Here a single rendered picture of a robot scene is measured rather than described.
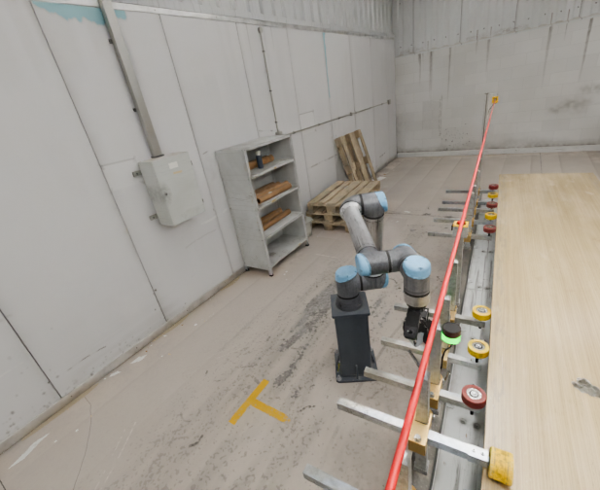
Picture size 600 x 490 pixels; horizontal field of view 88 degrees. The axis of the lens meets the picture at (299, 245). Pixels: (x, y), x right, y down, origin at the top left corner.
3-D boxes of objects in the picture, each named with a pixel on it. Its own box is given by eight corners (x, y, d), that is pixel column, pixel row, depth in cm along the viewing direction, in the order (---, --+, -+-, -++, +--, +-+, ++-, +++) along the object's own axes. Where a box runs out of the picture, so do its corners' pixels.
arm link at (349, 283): (335, 287, 223) (333, 265, 216) (359, 283, 222) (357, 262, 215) (337, 299, 209) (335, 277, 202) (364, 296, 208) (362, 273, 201)
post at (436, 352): (428, 415, 132) (431, 326, 111) (429, 408, 134) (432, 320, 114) (437, 418, 130) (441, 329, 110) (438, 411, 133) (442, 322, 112)
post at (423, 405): (415, 471, 112) (415, 375, 92) (417, 461, 115) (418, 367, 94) (425, 475, 110) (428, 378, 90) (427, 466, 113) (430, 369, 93)
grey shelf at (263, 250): (245, 270, 413) (213, 151, 347) (284, 241, 478) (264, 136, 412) (271, 276, 389) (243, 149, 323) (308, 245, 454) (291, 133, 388)
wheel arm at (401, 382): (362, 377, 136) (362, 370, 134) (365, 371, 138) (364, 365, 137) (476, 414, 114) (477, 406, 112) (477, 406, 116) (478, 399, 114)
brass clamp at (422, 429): (405, 448, 98) (405, 438, 96) (415, 412, 108) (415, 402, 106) (427, 457, 95) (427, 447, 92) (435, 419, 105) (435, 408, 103)
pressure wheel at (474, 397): (458, 418, 116) (460, 398, 111) (460, 401, 122) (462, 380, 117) (483, 427, 112) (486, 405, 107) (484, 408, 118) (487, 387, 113)
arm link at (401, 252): (384, 244, 126) (393, 259, 114) (413, 240, 125) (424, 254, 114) (385, 264, 130) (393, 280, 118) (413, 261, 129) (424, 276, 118)
